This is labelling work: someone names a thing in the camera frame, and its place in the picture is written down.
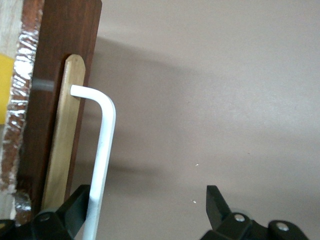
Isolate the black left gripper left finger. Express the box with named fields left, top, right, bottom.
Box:
left=0, top=184, right=91, bottom=240

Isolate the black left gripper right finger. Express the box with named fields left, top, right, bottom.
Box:
left=199, top=184, right=311, bottom=240

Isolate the white metal drawer handle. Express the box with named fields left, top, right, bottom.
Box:
left=70, top=84, right=117, bottom=240

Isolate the yellow block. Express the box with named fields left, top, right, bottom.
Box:
left=0, top=52, right=15, bottom=125

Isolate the wooden drawer with dark front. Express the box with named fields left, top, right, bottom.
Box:
left=0, top=0, right=103, bottom=226

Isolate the light wooden slat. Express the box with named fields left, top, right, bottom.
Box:
left=41, top=53, right=86, bottom=213

